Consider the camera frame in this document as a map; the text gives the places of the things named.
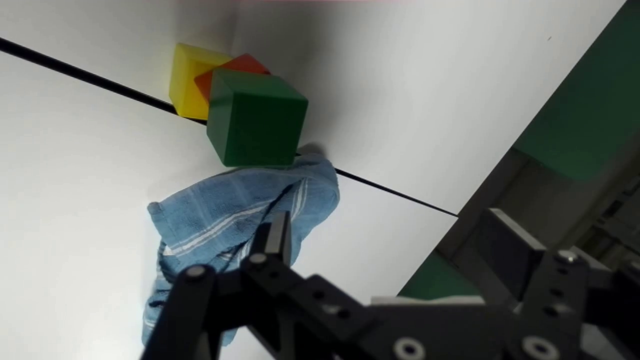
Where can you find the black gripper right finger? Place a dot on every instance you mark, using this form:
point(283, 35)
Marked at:
point(533, 272)

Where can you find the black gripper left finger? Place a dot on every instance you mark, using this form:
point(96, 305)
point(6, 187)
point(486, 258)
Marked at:
point(221, 300)

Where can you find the green cube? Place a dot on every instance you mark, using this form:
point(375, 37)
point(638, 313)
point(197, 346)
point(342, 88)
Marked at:
point(256, 120)

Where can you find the orange cube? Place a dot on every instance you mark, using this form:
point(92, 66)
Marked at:
point(240, 64)

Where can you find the grey sofa bench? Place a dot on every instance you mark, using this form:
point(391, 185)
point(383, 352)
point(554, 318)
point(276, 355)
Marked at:
point(533, 207)

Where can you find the blue striped towel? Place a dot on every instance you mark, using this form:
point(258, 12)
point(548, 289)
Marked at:
point(227, 213)

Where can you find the yellow cube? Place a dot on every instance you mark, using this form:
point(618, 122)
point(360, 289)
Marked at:
point(186, 81)

